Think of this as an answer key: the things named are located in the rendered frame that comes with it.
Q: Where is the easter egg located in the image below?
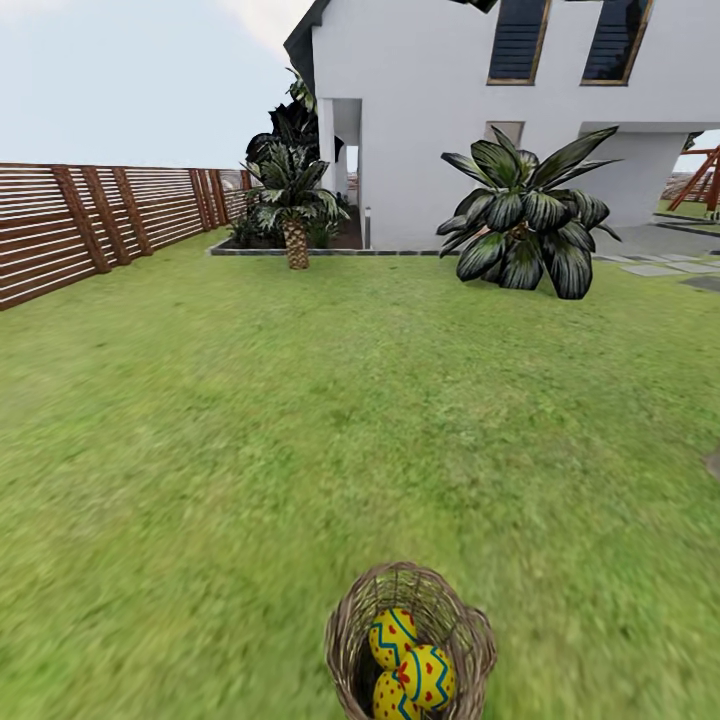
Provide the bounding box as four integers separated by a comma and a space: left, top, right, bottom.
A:
389, 645, 456, 713
367, 607, 418, 670
365, 664, 428, 720

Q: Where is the wicker basket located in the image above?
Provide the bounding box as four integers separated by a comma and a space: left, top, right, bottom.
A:
325, 561, 497, 720

